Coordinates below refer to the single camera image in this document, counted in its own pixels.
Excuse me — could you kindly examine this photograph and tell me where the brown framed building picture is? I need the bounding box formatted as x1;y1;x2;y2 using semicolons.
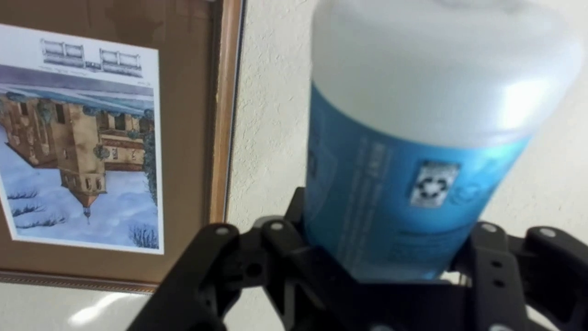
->
0;0;248;291

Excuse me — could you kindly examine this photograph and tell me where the blue label plastic bottle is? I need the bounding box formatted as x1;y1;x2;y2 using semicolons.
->
301;0;588;286

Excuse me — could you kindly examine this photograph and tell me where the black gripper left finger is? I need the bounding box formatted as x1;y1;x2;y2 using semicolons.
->
127;186;371;331

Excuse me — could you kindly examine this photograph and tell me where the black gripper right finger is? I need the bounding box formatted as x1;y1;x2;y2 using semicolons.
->
450;219;588;331

